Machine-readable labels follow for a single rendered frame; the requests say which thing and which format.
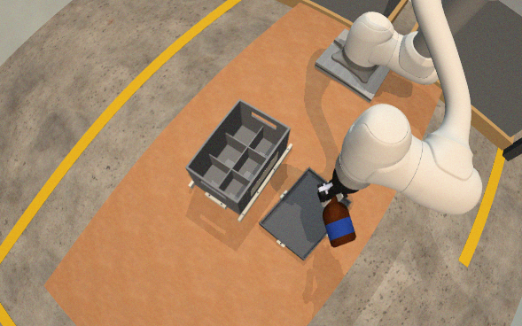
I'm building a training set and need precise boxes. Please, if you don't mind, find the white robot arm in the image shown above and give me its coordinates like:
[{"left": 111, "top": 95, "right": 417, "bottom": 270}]
[{"left": 331, "top": 0, "right": 497, "bottom": 214}]

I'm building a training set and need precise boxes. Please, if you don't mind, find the brown and blue bottle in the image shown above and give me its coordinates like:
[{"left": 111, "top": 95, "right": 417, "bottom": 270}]
[{"left": 323, "top": 195, "right": 356, "bottom": 248}]

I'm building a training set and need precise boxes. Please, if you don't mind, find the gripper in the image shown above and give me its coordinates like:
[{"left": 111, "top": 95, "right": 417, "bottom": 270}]
[{"left": 317, "top": 168, "right": 358, "bottom": 207}]

